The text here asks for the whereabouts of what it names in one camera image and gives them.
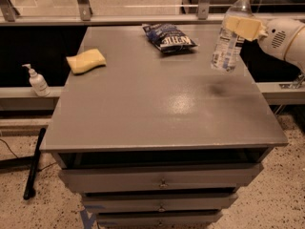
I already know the grey metal railing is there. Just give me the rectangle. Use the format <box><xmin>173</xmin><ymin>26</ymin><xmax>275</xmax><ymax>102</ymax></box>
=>
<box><xmin>0</xmin><ymin>0</ymin><xmax>305</xmax><ymax>27</ymax></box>

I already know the black floor cable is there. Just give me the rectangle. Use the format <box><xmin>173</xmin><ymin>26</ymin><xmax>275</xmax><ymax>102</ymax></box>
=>
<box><xmin>0</xmin><ymin>136</ymin><xmax>20</xmax><ymax>159</ymax></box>

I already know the blue chips bag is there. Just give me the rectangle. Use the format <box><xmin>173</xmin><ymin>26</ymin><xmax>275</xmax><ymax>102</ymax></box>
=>
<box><xmin>143</xmin><ymin>24</ymin><xmax>197</xmax><ymax>53</ymax></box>

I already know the middle grey drawer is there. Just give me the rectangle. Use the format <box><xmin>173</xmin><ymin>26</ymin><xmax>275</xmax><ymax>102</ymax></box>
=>
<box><xmin>83</xmin><ymin>193</ymin><xmax>237</xmax><ymax>213</ymax></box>

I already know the black floor stand leg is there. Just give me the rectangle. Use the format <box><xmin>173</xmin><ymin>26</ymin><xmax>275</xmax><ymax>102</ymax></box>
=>
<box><xmin>23</xmin><ymin>128</ymin><xmax>46</xmax><ymax>200</ymax></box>

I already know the top grey drawer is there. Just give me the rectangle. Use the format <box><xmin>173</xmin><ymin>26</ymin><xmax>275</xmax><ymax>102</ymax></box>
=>
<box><xmin>59</xmin><ymin>163</ymin><xmax>262</xmax><ymax>193</ymax></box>

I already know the yellow sponge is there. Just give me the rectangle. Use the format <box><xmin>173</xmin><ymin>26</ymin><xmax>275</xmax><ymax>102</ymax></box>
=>
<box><xmin>66</xmin><ymin>49</ymin><xmax>106</xmax><ymax>74</ymax></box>

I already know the blue floor tape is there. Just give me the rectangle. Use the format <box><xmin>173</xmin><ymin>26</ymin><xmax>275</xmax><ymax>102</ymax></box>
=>
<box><xmin>80</xmin><ymin>207</ymin><xmax>105</xmax><ymax>229</ymax></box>

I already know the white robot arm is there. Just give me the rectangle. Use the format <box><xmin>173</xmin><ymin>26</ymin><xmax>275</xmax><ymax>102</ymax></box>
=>
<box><xmin>224</xmin><ymin>15</ymin><xmax>305</xmax><ymax>73</ymax></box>

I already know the grey drawer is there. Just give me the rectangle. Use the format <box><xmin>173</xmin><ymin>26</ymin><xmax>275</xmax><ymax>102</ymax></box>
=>
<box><xmin>83</xmin><ymin>193</ymin><xmax>237</xmax><ymax>213</ymax></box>
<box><xmin>59</xmin><ymin>163</ymin><xmax>262</xmax><ymax>193</ymax></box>
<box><xmin>96</xmin><ymin>211</ymin><xmax>222</xmax><ymax>227</ymax></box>

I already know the clear plastic water bottle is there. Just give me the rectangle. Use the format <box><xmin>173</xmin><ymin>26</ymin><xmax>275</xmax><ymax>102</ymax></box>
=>
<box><xmin>211</xmin><ymin>0</ymin><xmax>253</xmax><ymax>73</ymax></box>

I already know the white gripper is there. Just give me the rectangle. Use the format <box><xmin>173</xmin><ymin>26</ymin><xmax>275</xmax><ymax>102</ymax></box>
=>
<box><xmin>224</xmin><ymin>15</ymin><xmax>305</xmax><ymax>61</ymax></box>

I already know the white pump dispenser bottle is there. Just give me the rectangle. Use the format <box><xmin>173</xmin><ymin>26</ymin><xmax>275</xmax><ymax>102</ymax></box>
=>
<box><xmin>24</xmin><ymin>64</ymin><xmax>51</xmax><ymax>96</ymax></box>

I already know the grey drawer cabinet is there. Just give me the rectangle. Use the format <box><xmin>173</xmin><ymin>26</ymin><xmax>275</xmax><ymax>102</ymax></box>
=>
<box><xmin>39</xmin><ymin>24</ymin><xmax>290</xmax><ymax>229</ymax></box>

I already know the bottom grey drawer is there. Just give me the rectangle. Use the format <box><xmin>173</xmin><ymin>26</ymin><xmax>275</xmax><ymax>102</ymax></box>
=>
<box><xmin>96</xmin><ymin>211</ymin><xmax>222</xmax><ymax>227</ymax></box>

